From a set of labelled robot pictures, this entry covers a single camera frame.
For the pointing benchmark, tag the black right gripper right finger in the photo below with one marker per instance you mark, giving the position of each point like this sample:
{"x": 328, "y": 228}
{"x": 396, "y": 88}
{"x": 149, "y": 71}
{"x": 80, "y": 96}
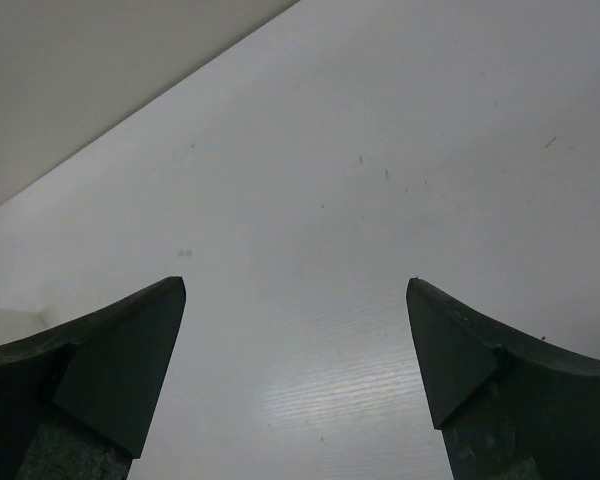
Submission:
{"x": 509, "y": 405}

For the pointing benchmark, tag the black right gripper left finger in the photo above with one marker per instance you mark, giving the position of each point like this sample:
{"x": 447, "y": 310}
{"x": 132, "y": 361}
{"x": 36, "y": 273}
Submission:
{"x": 77, "y": 400}

